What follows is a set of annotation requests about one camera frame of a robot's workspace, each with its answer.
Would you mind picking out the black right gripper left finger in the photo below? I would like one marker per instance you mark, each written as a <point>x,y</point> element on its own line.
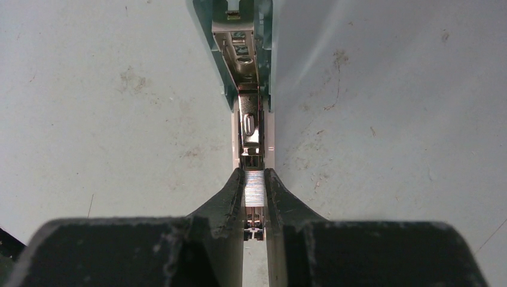
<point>204,248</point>

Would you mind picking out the silver staple strip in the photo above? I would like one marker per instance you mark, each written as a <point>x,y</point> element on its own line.
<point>254,188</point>

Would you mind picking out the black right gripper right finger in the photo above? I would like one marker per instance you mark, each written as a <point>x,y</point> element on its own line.
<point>306,249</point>

